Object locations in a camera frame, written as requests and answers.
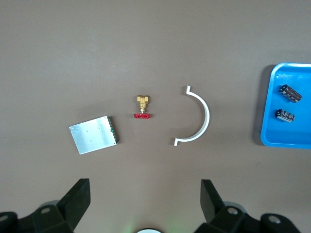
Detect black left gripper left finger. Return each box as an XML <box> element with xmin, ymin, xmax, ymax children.
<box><xmin>0</xmin><ymin>178</ymin><xmax>91</xmax><ymax>233</ymax></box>

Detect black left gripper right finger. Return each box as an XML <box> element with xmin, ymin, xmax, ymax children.
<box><xmin>200</xmin><ymin>179</ymin><xmax>302</xmax><ymax>233</ymax></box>

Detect dark brown cylindrical capacitor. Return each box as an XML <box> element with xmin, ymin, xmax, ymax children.
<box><xmin>278</xmin><ymin>84</ymin><xmax>303</xmax><ymax>104</ymax></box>
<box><xmin>275</xmin><ymin>108</ymin><xmax>296</xmax><ymax>123</ymax></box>

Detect silver metal power supply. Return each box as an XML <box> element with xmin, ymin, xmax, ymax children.
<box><xmin>69</xmin><ymin>116</ymin><xmax>120</xmax><ymax>155</ymax></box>

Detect blue plastic tray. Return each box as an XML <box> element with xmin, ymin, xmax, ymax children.
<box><xmin>260</xmin><ymin>62</ymin><xmax>311</xmax><ymax>150</ymax></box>

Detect white half-round pipe clamp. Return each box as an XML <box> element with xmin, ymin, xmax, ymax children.
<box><xmin>173</xmin><ymin>85</ymin><xmax>210</xmax><ymax>147</ymax></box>

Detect brown table mat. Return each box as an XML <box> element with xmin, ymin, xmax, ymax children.
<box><xmin>0</xmin><ymin>0</ymin><xmax>311</xmax><ymax>233</ymax></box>

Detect brass valve red handle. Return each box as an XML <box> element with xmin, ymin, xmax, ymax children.
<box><xmin>133</xmin><ymin>95</ymin><xmax>152</xmax><ymax>119</ymax></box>

